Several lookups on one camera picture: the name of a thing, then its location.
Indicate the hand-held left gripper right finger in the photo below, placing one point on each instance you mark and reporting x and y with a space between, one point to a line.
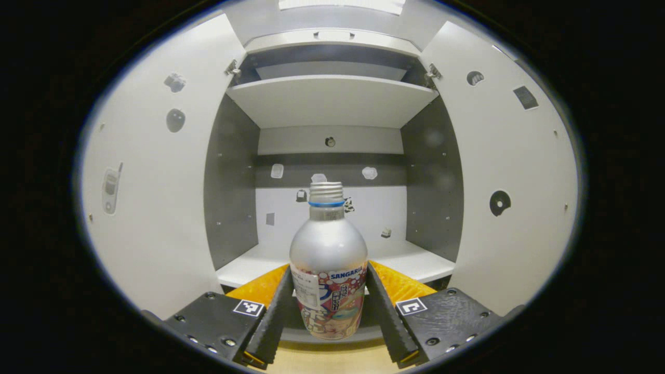
387 322

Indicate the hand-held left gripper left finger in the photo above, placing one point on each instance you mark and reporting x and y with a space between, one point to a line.
275 322

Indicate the silver bottle with printed label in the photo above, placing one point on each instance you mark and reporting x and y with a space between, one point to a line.
327 249

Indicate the white cabinet door phone sticker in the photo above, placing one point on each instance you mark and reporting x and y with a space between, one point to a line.
156 208

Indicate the white cabinet door cat sticker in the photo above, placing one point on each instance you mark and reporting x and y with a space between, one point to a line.
519 156

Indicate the white and grey cabinet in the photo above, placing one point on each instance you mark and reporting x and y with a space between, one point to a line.
332 98

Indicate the white cabinet drawer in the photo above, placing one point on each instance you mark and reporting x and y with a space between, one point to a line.
291 44

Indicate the large ceiling light panel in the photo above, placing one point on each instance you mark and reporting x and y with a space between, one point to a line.
337 5

